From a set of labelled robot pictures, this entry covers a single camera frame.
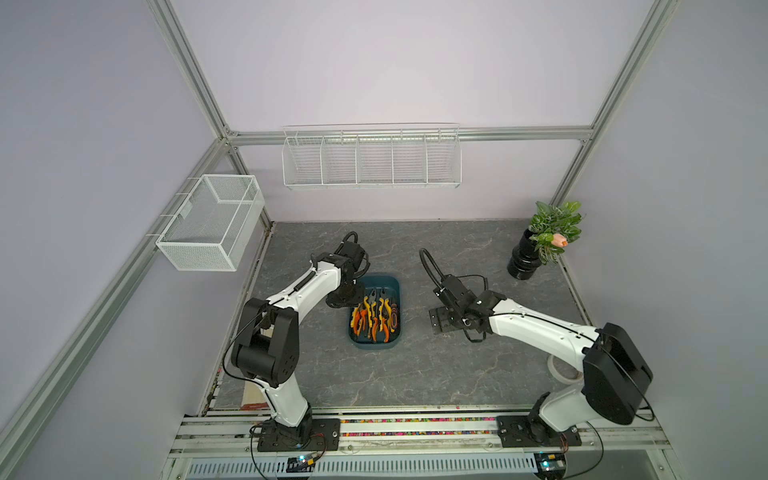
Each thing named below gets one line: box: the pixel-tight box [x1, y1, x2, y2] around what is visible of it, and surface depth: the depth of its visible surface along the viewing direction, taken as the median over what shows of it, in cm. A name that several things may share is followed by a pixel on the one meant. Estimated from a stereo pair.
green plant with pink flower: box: [528, 201, 582, 264], surface depth 86 cm
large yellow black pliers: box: [379, 288, 395, 333], surface depth 96 cm
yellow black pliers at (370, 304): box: [363, 289, 377, 339], surface depth 98 cm
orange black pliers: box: [353, 304, 367, 336], surface depth 93 cm
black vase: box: [507, 229, 542, 280], surface depth 101 cm
